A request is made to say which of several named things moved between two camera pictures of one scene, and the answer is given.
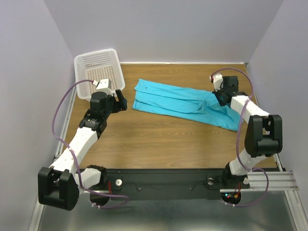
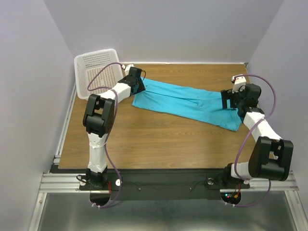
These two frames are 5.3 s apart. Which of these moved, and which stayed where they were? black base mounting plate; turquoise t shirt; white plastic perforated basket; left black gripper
Moved: left black gripper
Stayed: black base mounting plate; white plastic perforated basket; turquoise t shirt
